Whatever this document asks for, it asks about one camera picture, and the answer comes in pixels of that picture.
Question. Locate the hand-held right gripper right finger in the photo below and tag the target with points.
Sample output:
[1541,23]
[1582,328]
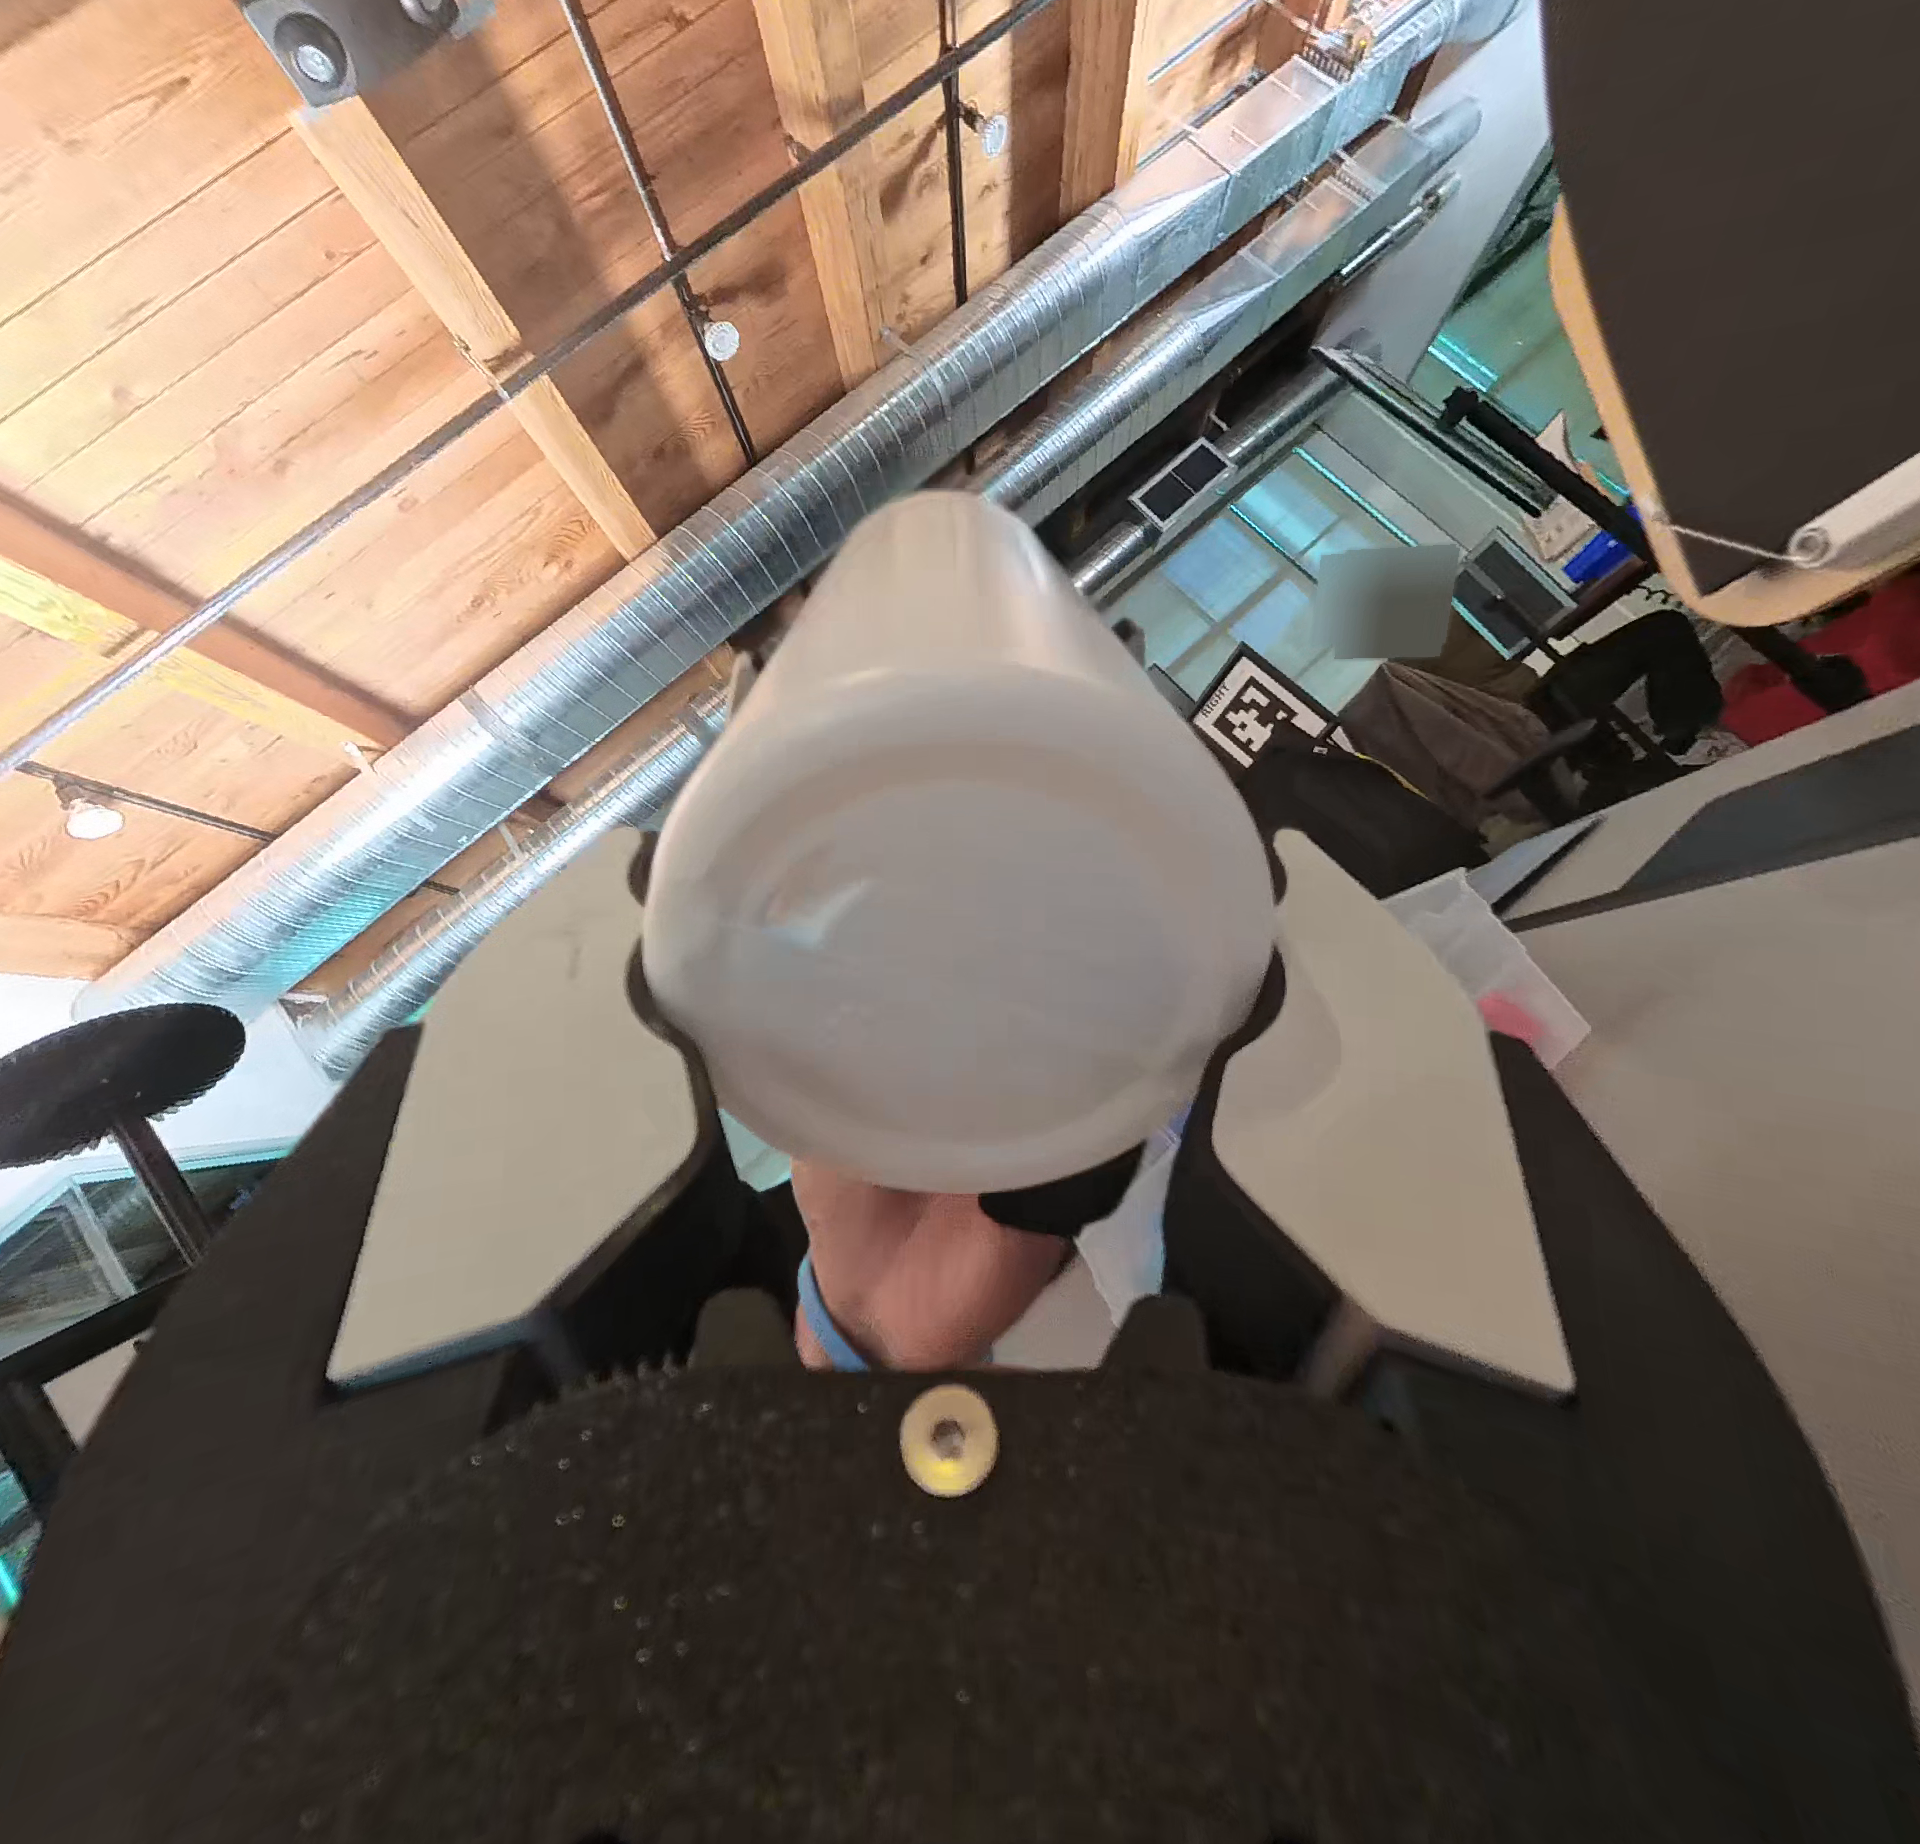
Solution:
[1396,1167]

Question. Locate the thin spiral metal duct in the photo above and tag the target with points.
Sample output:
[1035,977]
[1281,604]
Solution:
[451,957]

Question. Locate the grey desk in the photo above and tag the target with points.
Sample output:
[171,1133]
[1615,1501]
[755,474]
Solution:
[1723,1197]

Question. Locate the black ceiling mount box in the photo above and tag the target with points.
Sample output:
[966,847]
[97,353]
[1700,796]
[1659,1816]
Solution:
[333,14]

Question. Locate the brown jacket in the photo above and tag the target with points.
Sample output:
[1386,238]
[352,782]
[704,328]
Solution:
[1427,735]

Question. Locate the framed marker poster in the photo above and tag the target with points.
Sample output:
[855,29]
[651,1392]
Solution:
[1253,711]

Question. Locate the person's left hand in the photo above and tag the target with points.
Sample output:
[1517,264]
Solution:
[930,1278]

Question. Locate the blue wristband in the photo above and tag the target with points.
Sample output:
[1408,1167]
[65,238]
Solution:
[831,1326]

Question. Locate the clear plastic organizer tray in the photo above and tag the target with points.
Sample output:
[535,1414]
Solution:
[1478,957]

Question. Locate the red crate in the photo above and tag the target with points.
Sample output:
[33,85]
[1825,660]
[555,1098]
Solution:
[1845,660]

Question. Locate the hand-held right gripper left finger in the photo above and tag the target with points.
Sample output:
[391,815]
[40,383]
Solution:
[511,1125]

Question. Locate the track spotlight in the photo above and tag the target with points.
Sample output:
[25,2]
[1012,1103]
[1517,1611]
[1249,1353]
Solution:
[992,129]
[722,338]
[90,819]

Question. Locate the black round disc stand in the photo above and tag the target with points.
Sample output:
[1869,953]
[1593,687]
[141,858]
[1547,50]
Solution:
[103,1079]

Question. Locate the large metal duct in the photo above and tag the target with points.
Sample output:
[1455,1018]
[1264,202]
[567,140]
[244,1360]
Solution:
[599,660]

